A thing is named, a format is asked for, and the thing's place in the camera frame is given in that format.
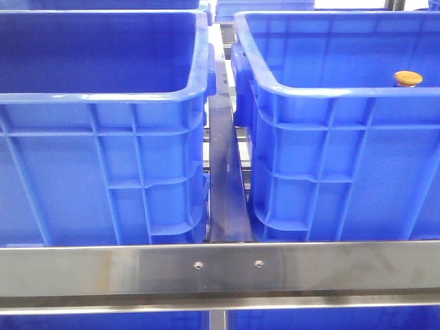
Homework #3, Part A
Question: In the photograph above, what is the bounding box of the metal divider bar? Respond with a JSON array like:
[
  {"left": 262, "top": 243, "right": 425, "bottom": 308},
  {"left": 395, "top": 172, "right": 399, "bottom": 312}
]
[{"left": 209, "top": 23, "right": 252, "bottom": 243}]

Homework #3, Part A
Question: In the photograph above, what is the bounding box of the right blue plastic crate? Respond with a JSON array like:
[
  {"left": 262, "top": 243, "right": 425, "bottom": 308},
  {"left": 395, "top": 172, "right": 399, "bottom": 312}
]
[{"left": 235, "top": 11, "right": 439, "bottom": 242}]

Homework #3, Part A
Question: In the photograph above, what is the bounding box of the blue plastic crate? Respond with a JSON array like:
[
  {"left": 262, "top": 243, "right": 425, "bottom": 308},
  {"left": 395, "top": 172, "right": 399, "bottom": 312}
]
[
  {"left": 1, "top": 10, "right": 216, "bottom": 248},
  {"left": 235, "top": 11, "right": 439, "bottom": 242}
]

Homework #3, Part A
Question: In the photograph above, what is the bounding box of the left blue plastic crate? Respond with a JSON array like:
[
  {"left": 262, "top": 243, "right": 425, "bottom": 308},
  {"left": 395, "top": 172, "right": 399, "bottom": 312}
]
[{"left": 1, "top": 10, "right": 216, "bottom": 248}]

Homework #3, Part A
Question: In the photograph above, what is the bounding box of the rear middle blue crate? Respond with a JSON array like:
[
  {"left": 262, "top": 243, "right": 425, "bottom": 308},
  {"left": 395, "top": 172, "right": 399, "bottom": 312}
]
[{"left": 215, "top": 0, "right": 315, "bottom": 23}]

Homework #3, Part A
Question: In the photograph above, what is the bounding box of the lower left blue crate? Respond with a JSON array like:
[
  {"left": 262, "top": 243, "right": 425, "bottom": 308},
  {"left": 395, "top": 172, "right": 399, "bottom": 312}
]
[{"left": 1, "top": 311, "right": 209, "bottom": 329}]

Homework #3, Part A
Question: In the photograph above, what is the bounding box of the lower right blue crate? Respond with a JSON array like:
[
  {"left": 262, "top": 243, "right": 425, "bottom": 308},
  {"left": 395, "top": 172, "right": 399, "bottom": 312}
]
[{"left": 228, "top": 306, "right": 439, "bottom": 330}]

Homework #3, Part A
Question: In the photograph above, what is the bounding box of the rear left blue crate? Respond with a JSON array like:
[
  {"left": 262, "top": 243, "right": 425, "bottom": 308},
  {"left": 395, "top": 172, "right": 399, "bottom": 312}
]
[{"left": 1, "top": 0, "right": 213, "bottom": 26}]

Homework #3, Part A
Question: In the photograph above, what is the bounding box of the left rail screw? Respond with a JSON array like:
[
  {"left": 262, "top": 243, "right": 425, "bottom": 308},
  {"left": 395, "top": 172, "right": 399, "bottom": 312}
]
[{"left": 194, "top": 261, "right": 204, "bottom": 270}]

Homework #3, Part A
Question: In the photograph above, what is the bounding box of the rail screw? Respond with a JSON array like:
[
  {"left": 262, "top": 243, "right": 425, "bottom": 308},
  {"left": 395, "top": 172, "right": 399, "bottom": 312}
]
[
  {"left": 254, "top": 260, "right": 264, "bottom": 269},
  {"left": 194, "top": 261, "right": 204, "bottom": 270}
]

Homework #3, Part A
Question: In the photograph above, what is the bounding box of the right rail screw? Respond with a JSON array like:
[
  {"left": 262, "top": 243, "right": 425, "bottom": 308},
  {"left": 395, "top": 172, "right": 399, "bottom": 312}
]
[{"left": 254, "top": 260, "right": 264, "bottom": 269}]

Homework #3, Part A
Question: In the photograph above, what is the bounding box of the stainless steel front rail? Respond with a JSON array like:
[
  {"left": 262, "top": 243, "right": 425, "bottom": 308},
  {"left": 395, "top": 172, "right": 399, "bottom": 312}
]
[{"left": 1, "top": 241, "right": 439, "bottom": 315}]

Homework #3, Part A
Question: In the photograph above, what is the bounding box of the lower metal post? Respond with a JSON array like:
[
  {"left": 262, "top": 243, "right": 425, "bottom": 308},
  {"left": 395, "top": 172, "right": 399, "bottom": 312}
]
[{"left": 209, "top": 310, "right": 228, "bottom": 330}]

